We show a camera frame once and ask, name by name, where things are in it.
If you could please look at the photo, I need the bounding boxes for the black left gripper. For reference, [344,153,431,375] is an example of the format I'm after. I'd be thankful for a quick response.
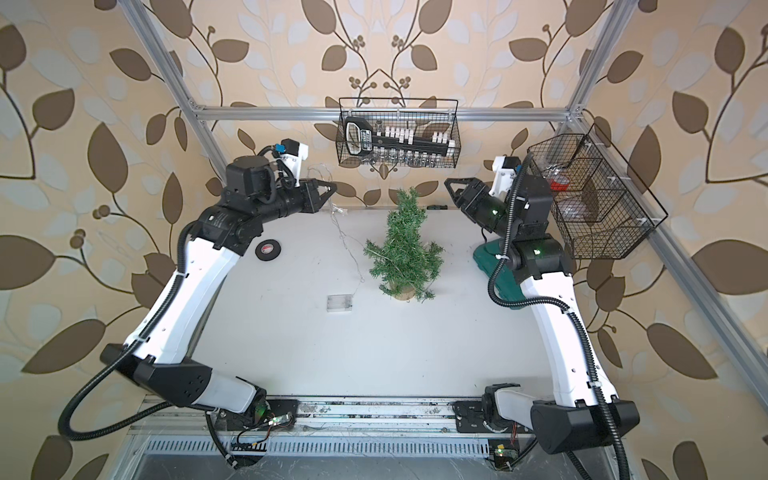
[247,176,334,226]

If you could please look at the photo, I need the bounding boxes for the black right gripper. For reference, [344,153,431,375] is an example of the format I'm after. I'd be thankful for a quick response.
[449,176,521,242]

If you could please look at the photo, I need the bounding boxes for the clear wire string lights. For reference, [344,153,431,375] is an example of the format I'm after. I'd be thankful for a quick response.
[308,164,365,298]

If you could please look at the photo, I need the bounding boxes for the small green christmas tree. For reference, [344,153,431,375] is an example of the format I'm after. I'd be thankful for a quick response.
[364,188,444,301]

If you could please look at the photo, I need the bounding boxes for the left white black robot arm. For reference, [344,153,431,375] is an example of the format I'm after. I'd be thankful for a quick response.
[58,156,337,441]

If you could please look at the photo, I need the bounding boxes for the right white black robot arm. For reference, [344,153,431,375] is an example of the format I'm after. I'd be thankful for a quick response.
[444,155,640,479]

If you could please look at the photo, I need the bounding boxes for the black tape roll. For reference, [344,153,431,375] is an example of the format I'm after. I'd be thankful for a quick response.
[255,239,282,262]

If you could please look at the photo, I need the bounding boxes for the red item in basket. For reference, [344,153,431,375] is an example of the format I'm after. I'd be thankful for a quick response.
[545,168,570,193]

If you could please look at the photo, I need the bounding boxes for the green plastic tool case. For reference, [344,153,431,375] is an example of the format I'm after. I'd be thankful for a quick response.
[472,238,529,303]

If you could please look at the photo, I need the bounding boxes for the clear battery box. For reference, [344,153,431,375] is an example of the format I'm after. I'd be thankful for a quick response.
[326,294,354,313]

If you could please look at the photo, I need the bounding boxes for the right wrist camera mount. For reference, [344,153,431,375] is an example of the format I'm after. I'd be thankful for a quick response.
[489,155,521,198]

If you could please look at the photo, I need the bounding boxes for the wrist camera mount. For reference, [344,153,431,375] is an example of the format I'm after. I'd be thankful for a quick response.
[275,139,309,185]
[489,155,521,198]

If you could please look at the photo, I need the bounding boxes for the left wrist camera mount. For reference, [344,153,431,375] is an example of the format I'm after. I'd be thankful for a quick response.
[275,139,309,185]

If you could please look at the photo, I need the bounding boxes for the back black wire basket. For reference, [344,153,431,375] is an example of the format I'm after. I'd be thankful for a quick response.
[332,96,461,169]

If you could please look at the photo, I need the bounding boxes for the side black wire basket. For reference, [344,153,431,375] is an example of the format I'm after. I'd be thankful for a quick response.
[527,125,668,260]

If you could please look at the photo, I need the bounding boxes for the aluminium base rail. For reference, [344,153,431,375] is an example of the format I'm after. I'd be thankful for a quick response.
[128,395,481,436]

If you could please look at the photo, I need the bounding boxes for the aluminium frame post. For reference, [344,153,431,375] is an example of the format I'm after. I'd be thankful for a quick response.
[118,0,230,186]

